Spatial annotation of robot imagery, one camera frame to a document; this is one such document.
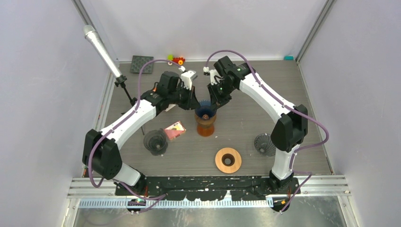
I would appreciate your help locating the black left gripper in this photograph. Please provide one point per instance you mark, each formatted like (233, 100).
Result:
(192, 103)

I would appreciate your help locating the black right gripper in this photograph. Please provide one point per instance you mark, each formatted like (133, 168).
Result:
(215, 101)

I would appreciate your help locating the blue ribbed dripper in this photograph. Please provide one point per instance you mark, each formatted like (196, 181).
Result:
(205, 109)

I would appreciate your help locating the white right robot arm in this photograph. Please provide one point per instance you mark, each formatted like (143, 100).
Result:
(290, 121)

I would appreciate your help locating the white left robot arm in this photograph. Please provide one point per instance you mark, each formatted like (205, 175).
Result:
(101, 151)

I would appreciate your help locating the dark smoky glass dripper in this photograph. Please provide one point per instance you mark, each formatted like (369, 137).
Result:
(155, 141)

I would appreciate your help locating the grey ribbed dripper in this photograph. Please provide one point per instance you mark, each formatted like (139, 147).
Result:
(264, 145)

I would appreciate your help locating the red toy brick car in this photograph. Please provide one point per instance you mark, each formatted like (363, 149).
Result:
(178, 60)

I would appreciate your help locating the dark grey studded plate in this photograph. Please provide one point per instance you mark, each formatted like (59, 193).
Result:
(138, 62)

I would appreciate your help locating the amber glass carafe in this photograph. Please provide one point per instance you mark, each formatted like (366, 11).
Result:
(205, 130)

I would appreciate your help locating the teal block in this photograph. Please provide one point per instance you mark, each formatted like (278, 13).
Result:
(288, 58)

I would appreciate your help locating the silver microphone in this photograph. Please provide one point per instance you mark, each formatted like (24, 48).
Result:
(92, 36)

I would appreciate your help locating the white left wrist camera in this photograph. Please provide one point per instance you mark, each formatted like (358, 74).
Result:
(187, 76)

